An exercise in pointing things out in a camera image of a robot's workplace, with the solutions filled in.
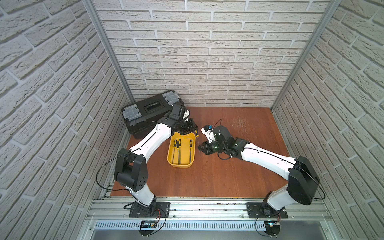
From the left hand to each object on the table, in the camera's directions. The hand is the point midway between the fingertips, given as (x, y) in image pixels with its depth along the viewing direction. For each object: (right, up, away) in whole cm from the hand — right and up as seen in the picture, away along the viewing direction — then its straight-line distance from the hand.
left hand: (200, 125), depth 84 cm
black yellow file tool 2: (-13, -16, +11) cm, 24 cm away
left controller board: (-26, -50, -12) cm, 58 cm away
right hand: (0, -12, -4) cm, 13 cm away
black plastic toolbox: (-38, +4, +8) cm, 39 cm away
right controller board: (+35, -50, -13) cm, 62 cm away
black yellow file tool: (-17, -15, +13) cm, 26 cm away
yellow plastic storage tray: (-12, -17, +11) cm, 23 cm away
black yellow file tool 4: (-2, -6, -1) cm, 6 cm away
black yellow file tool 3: (-6, -15, +13) cm, 21 cm away
